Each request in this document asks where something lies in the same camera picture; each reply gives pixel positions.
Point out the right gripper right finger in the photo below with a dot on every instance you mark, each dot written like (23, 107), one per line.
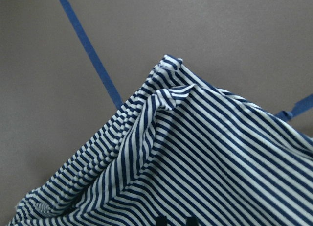
(191, 221)

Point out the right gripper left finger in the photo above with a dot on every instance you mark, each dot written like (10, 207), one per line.
(161, 221)

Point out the striped polo shirt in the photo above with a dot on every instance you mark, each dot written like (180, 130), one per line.
(180, 147)

